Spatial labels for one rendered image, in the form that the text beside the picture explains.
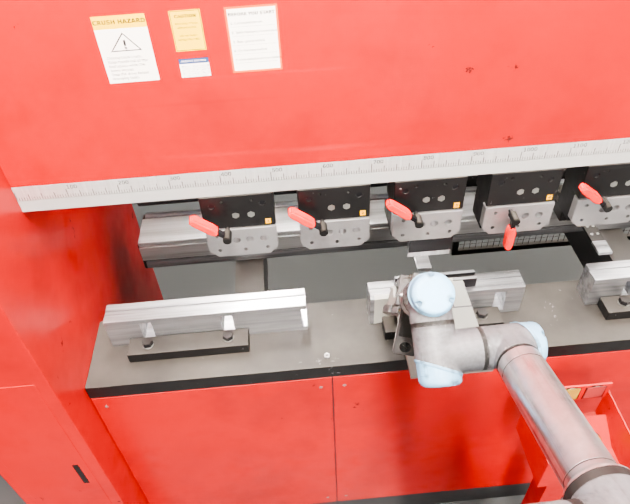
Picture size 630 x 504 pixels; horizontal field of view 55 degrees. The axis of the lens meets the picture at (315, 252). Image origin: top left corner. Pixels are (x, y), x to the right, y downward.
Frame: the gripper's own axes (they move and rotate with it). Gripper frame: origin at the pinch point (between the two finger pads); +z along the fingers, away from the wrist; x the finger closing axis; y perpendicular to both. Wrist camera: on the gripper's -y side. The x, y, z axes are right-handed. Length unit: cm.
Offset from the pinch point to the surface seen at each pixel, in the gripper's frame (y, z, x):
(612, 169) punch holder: 37, -15, -35
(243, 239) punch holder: 8.9, -7.6, 37.3
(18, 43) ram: 27, -45, 74
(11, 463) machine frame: -53, 18, 85
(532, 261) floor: 50, 152, -76
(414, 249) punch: 16.2, 3.9, -0.5
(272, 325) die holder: -7.3, 18.8, 29.6
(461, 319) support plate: 2.4, 5.5, -14.2
